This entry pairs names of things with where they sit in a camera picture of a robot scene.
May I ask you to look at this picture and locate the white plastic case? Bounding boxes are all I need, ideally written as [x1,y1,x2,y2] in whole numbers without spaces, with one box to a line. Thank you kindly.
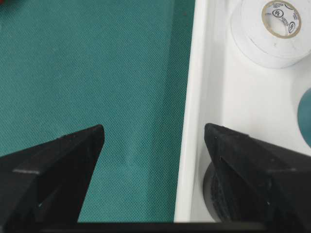
[174,0,311,222]

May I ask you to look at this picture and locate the teal green tape roll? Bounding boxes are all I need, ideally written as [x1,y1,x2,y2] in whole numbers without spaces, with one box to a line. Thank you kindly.
[297,88,311,147]

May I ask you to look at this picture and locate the white tape roll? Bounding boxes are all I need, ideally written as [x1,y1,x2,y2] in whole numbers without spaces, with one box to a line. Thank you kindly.
[230,0,311,68]

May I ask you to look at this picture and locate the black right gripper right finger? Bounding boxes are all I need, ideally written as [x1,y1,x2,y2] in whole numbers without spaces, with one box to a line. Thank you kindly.
[205,123,311,233]

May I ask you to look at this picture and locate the black tape roll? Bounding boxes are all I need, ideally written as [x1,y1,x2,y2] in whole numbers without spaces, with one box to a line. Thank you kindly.
[203,162,242,222]

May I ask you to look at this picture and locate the green table cloth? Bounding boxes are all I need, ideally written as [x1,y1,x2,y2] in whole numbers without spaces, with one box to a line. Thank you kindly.
[0,0,195,222]

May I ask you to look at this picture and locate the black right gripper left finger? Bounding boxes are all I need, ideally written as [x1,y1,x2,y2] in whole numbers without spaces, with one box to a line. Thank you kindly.
[0,125,104,233]

